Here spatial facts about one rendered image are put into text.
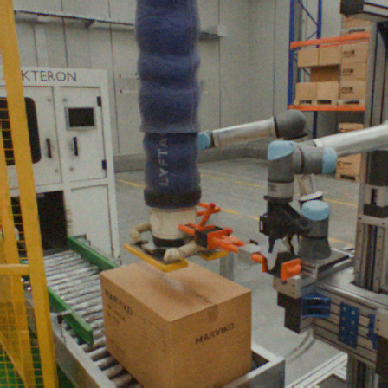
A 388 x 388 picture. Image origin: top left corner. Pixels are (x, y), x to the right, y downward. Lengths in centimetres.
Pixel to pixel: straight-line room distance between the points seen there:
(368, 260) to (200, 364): 81
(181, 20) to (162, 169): 51
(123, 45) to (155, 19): 976
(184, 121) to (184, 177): 20
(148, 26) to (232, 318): 113
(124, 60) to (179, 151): 978
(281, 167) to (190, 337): 79
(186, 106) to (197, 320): 78
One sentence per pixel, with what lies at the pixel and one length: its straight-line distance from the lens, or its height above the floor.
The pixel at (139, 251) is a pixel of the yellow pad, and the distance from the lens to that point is 174.
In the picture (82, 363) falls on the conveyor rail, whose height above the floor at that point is 59.
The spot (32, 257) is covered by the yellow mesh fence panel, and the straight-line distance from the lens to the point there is 206.
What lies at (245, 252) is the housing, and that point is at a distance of 134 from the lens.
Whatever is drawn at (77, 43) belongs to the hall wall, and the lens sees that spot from 1085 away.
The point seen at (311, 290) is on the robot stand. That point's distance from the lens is 192.
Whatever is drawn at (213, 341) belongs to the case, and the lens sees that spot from 176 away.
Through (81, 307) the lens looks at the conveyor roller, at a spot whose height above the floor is 53.
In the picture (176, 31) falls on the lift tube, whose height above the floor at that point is 193.
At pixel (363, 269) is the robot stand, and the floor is 101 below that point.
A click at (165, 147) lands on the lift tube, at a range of 158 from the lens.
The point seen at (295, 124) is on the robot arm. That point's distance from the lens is 185.
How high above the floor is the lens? 171
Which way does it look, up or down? 14 degrees down
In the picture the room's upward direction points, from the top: straight up
